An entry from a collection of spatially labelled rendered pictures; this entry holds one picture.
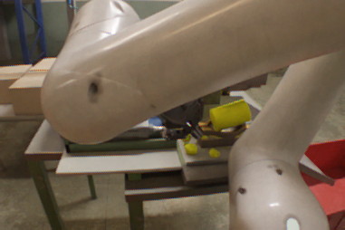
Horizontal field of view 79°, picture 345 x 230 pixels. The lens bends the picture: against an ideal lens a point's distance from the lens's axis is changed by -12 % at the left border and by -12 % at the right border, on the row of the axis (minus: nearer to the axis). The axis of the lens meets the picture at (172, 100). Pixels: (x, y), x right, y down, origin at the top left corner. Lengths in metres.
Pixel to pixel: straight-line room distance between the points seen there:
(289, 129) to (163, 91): 0.26
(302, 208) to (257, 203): 0.06
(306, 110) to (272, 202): 0.15
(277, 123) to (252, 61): 0.23
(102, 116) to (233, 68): 0.12
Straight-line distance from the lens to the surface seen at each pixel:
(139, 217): 0.69
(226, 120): 0.67
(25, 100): 1.95
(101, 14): 0.32
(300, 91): 0.39
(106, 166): 0.62
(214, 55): 0.18
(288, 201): 0.34
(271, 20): 0.18
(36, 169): 0.85
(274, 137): 0.41
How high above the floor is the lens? 1.40
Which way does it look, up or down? 25 degrees down
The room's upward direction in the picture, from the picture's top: 3 degrees clockwise
